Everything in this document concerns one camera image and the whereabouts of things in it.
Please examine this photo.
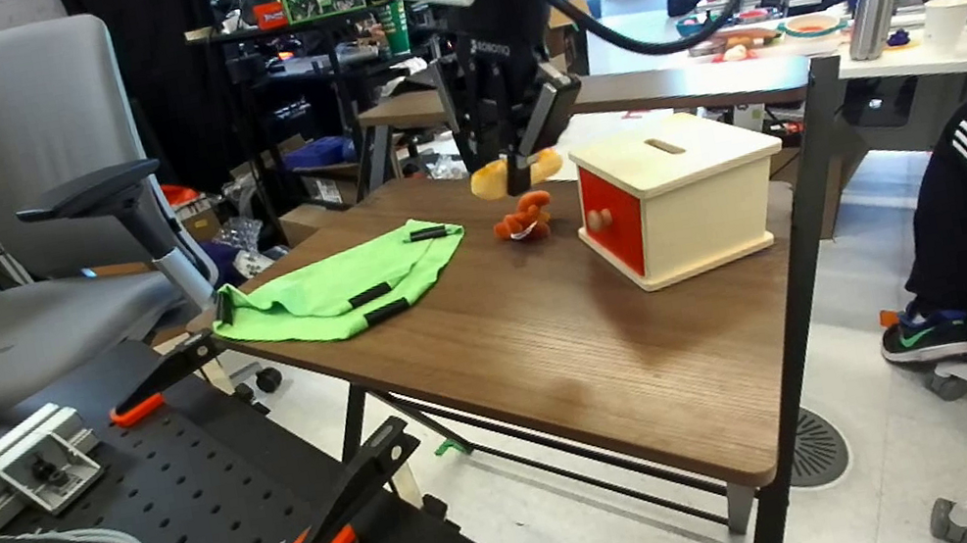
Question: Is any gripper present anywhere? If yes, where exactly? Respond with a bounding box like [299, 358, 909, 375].
[417, 0, 601, 209]

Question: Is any yellow plush toy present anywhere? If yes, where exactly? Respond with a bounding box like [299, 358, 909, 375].
[466, 144, 570, 206]

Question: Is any orange plush toy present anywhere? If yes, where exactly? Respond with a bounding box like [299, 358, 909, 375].
[487, 187, 559, 248]

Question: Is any red drawer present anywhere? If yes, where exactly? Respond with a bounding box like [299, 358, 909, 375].
[574, 157, 655, 286]

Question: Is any brown table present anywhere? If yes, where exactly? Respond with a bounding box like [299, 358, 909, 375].
[352, 20, 820, 179]

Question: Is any black shelf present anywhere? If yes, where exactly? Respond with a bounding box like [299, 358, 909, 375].
[182, 0, 471, 231]

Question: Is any blue bin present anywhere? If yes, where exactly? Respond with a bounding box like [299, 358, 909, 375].
[281, 132, 357, 175]

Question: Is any wooden box with red drawer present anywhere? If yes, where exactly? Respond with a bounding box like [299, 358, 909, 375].
[560, 96, 804, 304]

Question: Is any green cloth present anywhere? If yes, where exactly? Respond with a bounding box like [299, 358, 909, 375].
[199, 210, 482, 364]

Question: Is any black and orange clamp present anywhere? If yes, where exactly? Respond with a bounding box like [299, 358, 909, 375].
[97, 329, 231, 431]
[259, 412, 439, 543]

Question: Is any white desk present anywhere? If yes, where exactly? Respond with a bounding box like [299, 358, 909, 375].
[828, 12, 967, 100]

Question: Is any white paper cup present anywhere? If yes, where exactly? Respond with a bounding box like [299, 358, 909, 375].
[917, 0, 967, 58]

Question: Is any round floor vent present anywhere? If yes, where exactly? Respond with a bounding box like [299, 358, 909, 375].
[778, 400, 857, 495]

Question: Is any grey office chair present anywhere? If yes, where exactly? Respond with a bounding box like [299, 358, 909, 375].
[0, 0, 288, 443]

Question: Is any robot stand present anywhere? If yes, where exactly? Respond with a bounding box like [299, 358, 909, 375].
[0, 269, 574, 543]

